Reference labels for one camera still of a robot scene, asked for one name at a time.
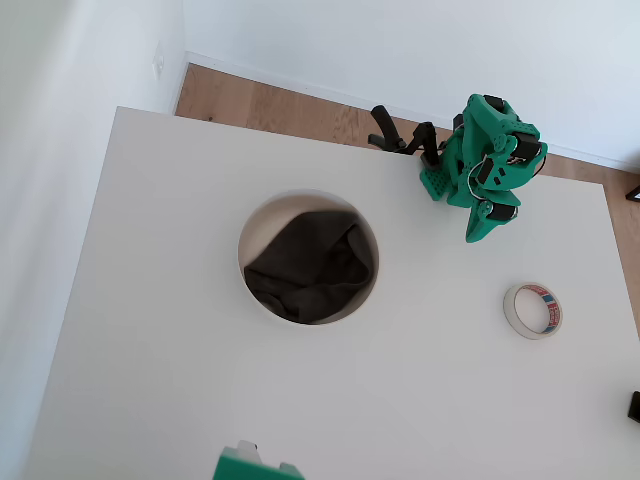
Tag white masking tape roll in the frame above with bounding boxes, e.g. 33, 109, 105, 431
502, 282, 563, 341

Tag dark grey cloth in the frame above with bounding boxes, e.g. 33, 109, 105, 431
243, 210, 374, 325

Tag white baseboard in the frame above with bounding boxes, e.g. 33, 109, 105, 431
169, 49, 640, 172

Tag round table hole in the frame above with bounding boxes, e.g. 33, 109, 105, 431
234, 188, 380, 327

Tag green plastic printed block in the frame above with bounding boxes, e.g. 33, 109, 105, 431
213, 439, 305, 480

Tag white wall outlet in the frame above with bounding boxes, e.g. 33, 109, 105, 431
151, 41, 168, 80

